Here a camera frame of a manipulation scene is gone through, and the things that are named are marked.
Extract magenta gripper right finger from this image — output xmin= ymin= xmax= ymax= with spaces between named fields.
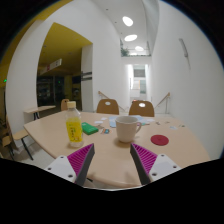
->
xmin=129 ymin=142 xmax=183 ymax=186

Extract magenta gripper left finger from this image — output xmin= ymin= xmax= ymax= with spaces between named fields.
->
xmin=44 ymin=143 xmax=96 ymax=187

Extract red round coaster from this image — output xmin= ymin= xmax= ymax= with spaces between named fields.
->
xmin=151 ymin=135 xmax=169 ymax=146

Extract green small box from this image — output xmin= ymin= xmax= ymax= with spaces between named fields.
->
xmin=82 ymin=122 xmax=99 ymax=135

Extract yellow drink plastic bottle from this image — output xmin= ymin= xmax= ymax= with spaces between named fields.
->
xmin=65 ymin=101 xmax=83 ymax=148

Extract small cards on table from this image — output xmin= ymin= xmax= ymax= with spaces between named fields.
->
xmin=100 ymin=127 xmax=112 ymax=134

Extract white ceramic mug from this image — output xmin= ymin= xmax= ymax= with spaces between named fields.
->
xmin=115 ymin=116 xmax=142 ymax=143

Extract wooden chair right back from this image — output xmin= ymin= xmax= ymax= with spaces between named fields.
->
xmin=129 ymin=100 xmax=154 ymax=117

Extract light blue paper sheet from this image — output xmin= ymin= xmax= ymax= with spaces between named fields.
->
xmin=109 ymin=115 xmax=150 ymax=128

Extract wooden chair far left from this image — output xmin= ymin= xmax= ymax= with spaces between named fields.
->
xmin=61 ymin=99 xmax=70 ymax=111

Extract wooden chair left back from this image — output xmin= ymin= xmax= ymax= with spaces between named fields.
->
xmin=96 ymin=99 xmax=119 ymax=115

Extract wooden chair at left edge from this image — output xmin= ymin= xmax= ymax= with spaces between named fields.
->
xmin=0 ymin=120 xmax=33 ymax=159

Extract small side table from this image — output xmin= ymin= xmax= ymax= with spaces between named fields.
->
xmin=24 ymin=105 xmax=55 ymax=120

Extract wooden stair handrail right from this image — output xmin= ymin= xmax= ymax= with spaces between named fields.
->
xmin=155 ymin=93 xmax=170 ymax=114

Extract hanging white sign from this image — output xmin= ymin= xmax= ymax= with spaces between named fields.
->
xmin=39 ymin=59 xmax=62 ymax=75

